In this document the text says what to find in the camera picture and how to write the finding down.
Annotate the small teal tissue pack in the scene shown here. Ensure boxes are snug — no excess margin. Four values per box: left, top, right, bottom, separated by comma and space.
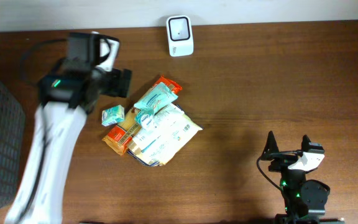
135, 110, 155, 130

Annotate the teal flushable wipes pack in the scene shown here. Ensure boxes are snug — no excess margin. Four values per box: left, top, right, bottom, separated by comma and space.
134, 82, 178, 114

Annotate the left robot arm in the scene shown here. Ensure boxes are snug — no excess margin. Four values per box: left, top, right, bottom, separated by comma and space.
4, 32, 132, 223

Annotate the orange spaghetti packet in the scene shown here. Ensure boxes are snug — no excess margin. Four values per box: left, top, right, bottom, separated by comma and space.
103, 75, 182, 156

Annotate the white barcode scanner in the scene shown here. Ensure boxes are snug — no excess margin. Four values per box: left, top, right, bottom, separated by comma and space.
166, 15, 194, 57

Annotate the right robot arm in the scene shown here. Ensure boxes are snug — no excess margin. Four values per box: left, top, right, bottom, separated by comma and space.
256, 131, 345, 224

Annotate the cream noodle packet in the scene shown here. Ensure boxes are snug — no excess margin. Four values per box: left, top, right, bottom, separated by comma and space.
127, 114, 203, 167

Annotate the white label packet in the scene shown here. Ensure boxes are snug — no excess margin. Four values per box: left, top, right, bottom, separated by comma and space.
127, 104, 184, 154

